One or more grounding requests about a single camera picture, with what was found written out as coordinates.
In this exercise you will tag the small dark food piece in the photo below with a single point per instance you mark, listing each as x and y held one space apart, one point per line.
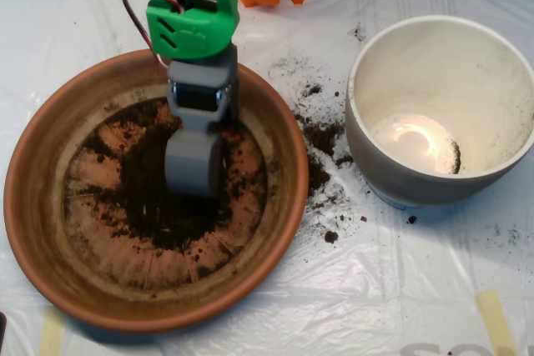
412 219

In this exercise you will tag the dark soil heap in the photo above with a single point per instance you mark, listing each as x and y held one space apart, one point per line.
146 210

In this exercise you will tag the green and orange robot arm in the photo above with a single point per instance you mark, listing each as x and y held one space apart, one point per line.
192 35

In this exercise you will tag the black object at edge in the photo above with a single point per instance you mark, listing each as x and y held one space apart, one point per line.
2 329

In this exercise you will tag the terracotta clay saucer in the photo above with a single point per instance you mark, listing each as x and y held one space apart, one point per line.
37 206

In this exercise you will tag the dark brown food chunk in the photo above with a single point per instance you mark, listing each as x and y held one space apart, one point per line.
331 236

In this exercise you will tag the long beige masking tape strip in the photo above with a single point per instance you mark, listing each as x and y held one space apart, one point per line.
496 322
51 335

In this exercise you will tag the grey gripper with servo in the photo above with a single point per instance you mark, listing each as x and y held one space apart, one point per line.
202 76

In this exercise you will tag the clear plastic cover sheet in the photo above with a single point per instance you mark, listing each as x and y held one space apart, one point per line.
375 289

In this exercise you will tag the white ceramic pot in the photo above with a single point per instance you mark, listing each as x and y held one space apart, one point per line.
375 168

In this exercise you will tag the spilled soil pile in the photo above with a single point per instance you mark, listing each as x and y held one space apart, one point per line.
321 135

